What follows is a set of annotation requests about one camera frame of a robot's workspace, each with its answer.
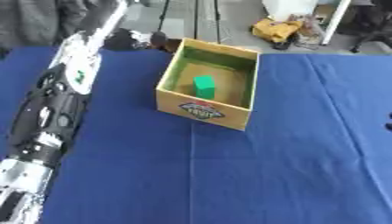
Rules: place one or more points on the black office chair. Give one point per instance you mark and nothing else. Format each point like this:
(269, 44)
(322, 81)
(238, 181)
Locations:
(372, 26)

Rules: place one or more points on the yellow bag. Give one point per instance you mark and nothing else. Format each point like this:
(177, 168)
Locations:
(274, 29)

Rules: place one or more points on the tan cardboard box green inside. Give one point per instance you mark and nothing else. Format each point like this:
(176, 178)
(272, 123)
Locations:
(201, 110)

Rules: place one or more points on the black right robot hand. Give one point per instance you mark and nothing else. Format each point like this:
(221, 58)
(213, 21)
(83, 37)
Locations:
(389, 126)

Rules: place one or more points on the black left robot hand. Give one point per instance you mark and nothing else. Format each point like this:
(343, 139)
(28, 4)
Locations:
(122, 39)

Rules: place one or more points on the green rectangular block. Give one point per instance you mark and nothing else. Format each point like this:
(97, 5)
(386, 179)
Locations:
(204, 86)

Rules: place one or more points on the brown bag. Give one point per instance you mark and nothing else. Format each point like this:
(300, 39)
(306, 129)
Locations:
(308, 33)

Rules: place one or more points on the black tripod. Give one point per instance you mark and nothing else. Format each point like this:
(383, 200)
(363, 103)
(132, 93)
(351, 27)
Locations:
(196, 17)

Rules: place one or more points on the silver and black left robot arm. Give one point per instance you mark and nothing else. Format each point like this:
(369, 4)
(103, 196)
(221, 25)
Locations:
(51, 116)

